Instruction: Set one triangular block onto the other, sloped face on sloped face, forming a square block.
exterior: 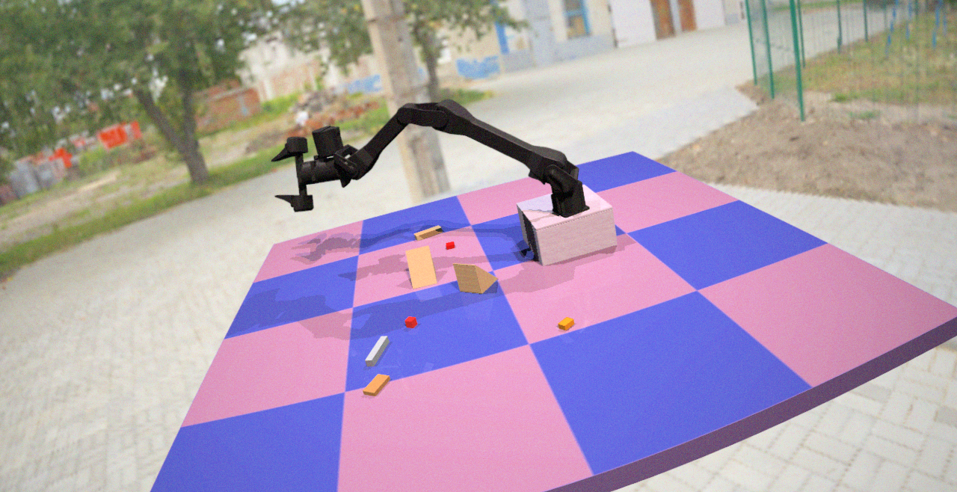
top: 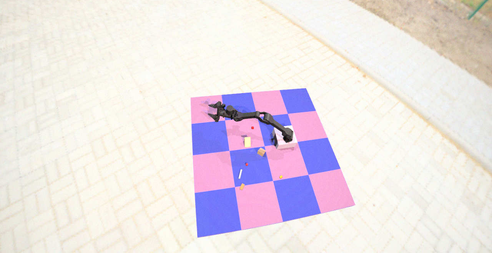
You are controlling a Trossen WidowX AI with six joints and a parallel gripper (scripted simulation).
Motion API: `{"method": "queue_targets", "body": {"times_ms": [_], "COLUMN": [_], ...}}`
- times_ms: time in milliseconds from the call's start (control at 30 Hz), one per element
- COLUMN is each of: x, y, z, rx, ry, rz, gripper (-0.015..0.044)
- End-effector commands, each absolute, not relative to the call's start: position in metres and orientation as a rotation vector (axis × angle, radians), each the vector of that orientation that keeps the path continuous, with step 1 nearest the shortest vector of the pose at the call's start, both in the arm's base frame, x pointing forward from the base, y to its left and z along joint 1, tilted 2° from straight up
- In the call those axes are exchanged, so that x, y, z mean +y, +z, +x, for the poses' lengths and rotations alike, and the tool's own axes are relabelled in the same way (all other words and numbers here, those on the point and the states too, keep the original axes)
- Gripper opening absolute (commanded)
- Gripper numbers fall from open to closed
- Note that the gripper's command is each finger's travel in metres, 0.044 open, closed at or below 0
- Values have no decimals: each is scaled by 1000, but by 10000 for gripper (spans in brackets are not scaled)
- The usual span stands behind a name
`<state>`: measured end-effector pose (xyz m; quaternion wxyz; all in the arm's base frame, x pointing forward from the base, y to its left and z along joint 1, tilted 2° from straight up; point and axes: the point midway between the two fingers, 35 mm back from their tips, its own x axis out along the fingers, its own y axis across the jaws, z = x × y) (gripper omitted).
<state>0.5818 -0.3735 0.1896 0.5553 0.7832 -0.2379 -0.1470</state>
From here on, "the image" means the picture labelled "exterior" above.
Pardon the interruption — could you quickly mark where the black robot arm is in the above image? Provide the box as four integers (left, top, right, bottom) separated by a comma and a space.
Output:
312, 99, 590, 218

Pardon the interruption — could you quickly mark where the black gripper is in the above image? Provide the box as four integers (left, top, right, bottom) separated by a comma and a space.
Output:
271, 137, 324, 212

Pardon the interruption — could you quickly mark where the white rectangular bar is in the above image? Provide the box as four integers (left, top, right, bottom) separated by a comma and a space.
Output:
365, 336, 389, 366

